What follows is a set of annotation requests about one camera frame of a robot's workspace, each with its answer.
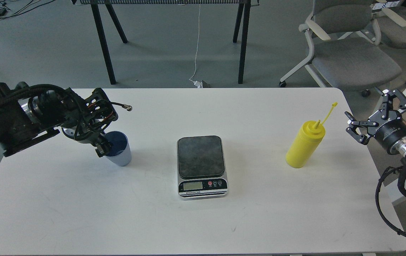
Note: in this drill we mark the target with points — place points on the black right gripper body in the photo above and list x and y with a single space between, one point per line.
391 131

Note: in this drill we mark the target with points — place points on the black legged background table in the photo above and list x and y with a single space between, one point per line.
178 25

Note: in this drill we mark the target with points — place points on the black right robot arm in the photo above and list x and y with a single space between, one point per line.
360 131

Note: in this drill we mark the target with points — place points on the blue ribbed plastic cup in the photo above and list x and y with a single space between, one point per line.
120 153

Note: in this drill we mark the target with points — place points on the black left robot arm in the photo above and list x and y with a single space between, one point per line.
32 114

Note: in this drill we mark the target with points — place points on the yellow squeeze bottle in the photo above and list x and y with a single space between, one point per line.
308 138

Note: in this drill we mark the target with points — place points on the digital kitchen scale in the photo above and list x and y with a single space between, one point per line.
201 169

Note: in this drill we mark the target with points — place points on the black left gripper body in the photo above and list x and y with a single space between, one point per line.
89 127

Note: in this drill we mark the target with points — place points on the white power adapter on floor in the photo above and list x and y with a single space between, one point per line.
201 84

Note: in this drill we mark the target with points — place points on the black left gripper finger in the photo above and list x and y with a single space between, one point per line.
102 145

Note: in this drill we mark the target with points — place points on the grey office chair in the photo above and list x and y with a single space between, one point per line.
349 64
391 17

